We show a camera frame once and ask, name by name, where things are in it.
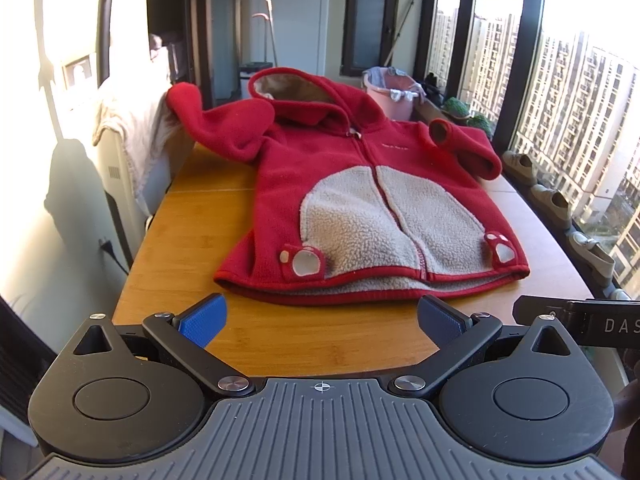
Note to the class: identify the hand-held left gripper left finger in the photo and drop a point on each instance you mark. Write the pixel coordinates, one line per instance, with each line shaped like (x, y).
(202, 320)

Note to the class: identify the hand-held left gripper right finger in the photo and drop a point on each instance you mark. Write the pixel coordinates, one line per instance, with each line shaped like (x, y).
(442, 320)

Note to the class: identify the red hooded fleece jacket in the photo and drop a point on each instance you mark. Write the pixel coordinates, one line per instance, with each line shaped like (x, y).
(300, 170)

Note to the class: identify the beige shoe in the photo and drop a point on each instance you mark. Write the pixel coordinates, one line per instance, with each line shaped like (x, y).
(520, 166)
(550, 205)
(592, 255)

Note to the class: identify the white appliance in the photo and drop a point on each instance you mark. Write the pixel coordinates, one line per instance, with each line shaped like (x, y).
(117, 195)

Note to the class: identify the green slipper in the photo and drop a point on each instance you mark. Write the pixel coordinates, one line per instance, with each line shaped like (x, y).
(480, 125)
(456, 107)

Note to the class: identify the white towel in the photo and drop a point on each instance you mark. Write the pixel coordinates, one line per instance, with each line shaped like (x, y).
(135, 130)

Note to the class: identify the pink plastic basin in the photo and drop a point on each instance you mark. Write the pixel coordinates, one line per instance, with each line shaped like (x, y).
(387, 105)

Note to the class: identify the white cloth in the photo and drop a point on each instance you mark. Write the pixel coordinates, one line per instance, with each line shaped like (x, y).
(402, 95)

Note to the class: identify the dark shoes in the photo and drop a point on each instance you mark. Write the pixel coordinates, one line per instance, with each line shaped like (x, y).
(432, 87)

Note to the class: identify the black framed window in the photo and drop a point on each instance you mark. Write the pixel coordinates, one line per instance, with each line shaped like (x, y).
(530, 85)

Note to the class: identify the grey purple cloth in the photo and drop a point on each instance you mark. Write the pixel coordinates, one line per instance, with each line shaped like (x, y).
(376, 76)

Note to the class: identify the dark frosted glass door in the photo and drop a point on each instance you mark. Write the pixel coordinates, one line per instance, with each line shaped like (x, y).
(370, 25)

